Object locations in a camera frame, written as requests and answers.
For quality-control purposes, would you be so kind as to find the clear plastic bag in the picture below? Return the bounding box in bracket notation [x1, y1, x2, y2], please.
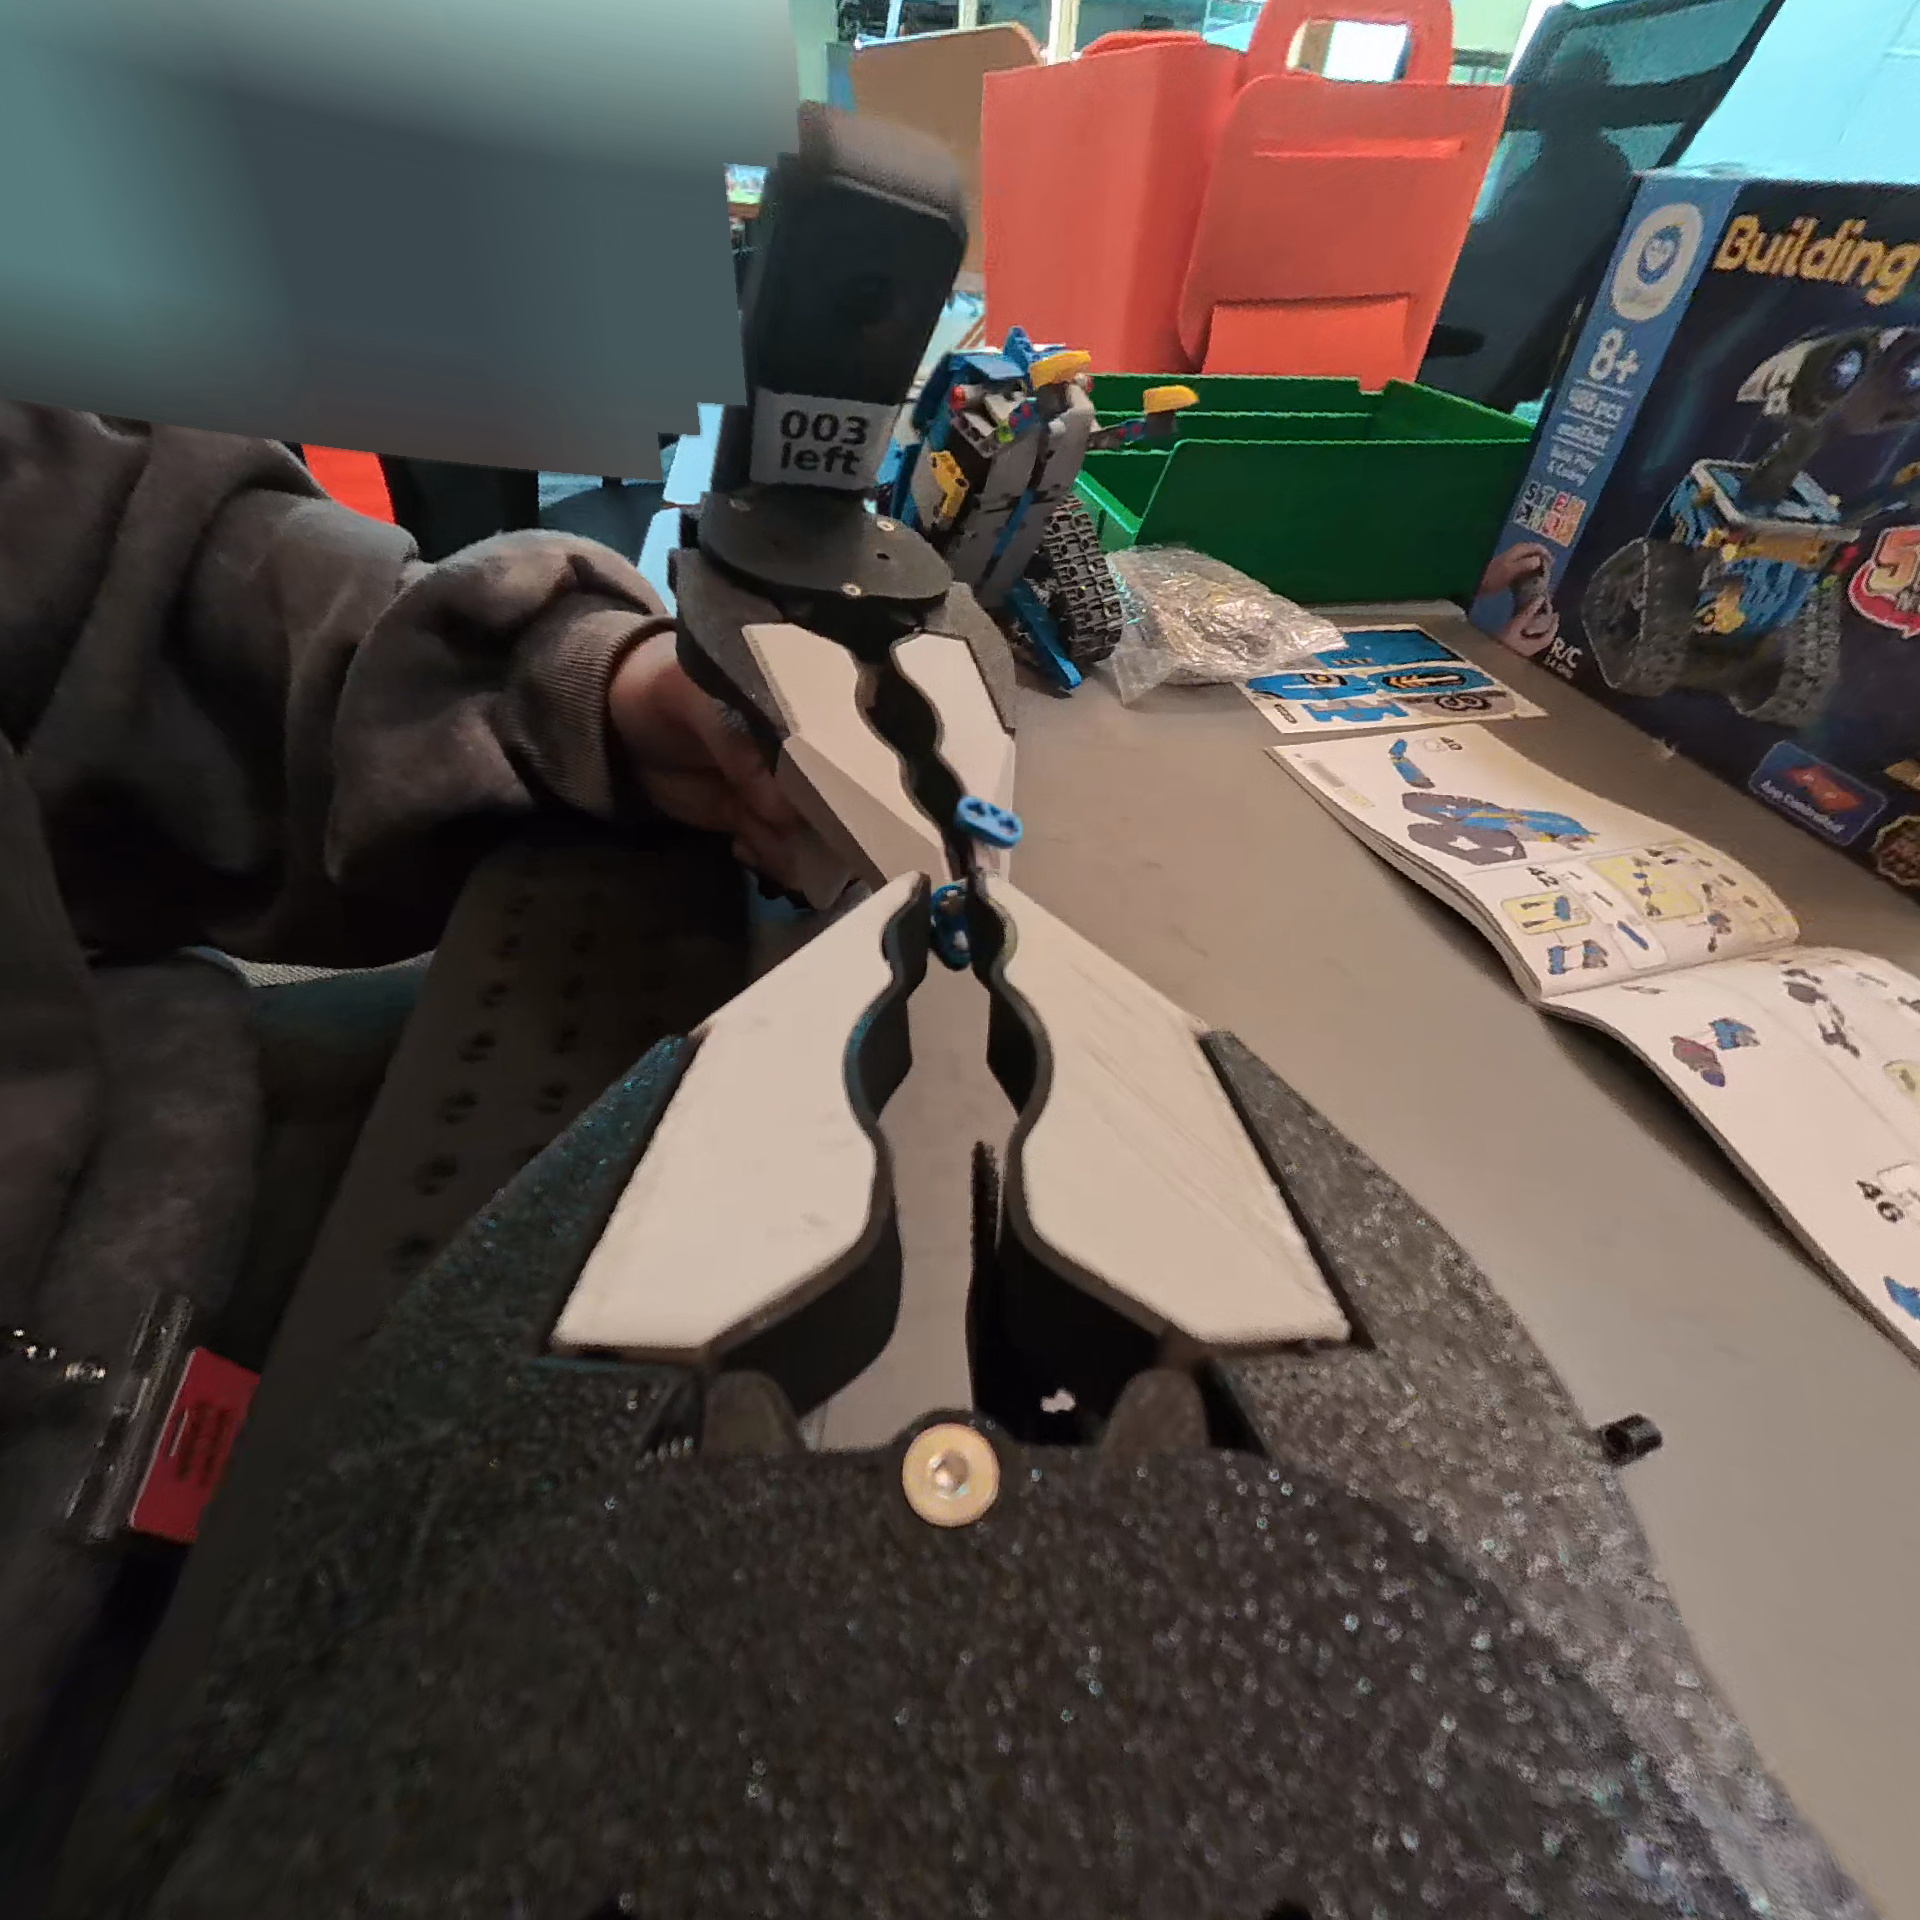
[1106, 544, 1346, 706]

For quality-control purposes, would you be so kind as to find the blue sticker sheet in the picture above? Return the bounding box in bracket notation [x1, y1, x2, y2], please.
[1232, 625, 1551, 737]

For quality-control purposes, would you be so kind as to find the grey desk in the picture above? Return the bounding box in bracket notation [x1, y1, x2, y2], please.
[809, 600, 1920, 1920]

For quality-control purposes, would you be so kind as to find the person's dark hoodie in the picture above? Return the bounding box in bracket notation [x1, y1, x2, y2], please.
[0, 397, 452, 1920]

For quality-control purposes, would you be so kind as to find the person's left hand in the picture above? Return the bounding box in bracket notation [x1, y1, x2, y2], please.
[609, 637, 823, 906]

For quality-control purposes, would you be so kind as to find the black mesh chair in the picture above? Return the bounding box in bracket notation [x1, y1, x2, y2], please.
[1418, 0, 1794, 409]

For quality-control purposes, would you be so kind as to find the instruction booklet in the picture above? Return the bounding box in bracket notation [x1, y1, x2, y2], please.
[1266, 726, 1920, 1369]

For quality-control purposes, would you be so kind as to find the person's left forearm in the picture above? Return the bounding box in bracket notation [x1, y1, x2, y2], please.
[322, 532, 677, 865]

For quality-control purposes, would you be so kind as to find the red label tag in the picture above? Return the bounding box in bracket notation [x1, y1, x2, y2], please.
[129, 1347, 261, 1545]

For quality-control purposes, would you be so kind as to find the dark perforated panel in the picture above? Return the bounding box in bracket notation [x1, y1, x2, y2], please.
[336, 838, 789, 1354]

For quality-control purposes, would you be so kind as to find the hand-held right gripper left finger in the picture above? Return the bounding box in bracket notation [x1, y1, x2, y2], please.
[549, 872, 933, 1416]

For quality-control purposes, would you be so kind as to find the dark blue toy set box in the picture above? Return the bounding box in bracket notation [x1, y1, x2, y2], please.
[1468, 166, 1920, 889]

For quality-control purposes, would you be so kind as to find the blue tracked toy robot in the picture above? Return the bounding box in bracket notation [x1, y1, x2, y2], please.
[873, 323, 1205, 697]

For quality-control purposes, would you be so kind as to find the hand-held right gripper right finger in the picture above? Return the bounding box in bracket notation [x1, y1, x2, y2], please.
[965, 874, 1354, 1413]

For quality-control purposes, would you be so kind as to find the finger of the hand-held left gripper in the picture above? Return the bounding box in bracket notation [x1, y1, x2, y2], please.
[892, 633, 1023, 889]
[744, 622, 970, 912]

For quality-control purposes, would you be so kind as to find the green storage bin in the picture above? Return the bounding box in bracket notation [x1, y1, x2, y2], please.
[1072, 372, 1543, 609]

